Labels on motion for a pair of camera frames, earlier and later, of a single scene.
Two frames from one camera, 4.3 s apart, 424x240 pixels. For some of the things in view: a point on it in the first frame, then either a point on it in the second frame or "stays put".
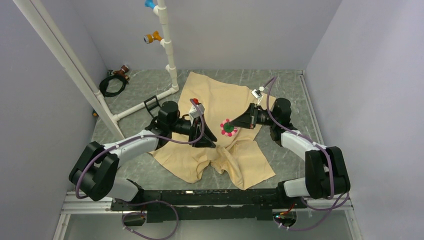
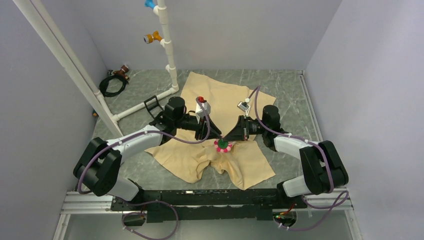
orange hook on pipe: [149, 38] stays put
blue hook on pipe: [150, 3] stays put
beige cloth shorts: [236, 154] stays put
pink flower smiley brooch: [227, 128] to [222, 146]
